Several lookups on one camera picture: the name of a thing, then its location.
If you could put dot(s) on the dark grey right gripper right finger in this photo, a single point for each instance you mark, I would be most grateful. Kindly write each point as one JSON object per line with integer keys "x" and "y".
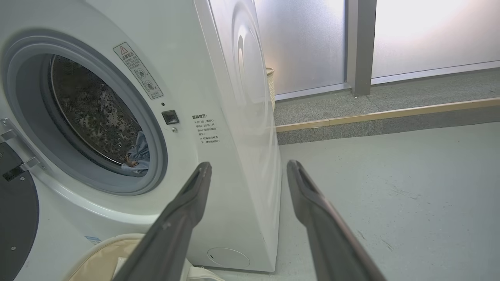
{"x": 328, "y": 242}

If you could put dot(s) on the wooden floor edge strip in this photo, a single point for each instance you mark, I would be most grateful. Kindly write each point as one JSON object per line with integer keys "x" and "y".
{"x": 390, "y": 113}

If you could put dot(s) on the cream canvas laundry basket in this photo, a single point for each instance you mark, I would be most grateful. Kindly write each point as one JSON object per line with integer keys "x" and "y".
{"x": 97, "y": 265}

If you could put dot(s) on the white front-load washing machine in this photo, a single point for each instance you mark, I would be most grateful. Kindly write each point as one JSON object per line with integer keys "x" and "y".
{"x": 230, "y": 175}

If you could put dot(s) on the light blue garment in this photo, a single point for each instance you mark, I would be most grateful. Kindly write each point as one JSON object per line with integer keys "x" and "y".
{"x": 140, "y": 156}

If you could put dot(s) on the woven wicker basket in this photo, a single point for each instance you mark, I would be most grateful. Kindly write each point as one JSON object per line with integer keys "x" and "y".
{"x": 270, "y": 89}

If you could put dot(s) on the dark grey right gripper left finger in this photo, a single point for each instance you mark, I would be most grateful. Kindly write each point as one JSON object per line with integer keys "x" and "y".
{"x": 175, "y": 234}

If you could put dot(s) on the white warning sticker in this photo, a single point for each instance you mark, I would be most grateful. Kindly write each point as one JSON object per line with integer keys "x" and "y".
{"x": 138, "y": 71}

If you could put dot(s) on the grey window frame post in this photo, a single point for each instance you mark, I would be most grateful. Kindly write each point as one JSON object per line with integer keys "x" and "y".
{"x": 361, "y": 43}

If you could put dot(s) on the dark round washer door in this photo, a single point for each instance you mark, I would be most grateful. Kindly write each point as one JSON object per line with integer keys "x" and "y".
{"x": 15, "y": 218}

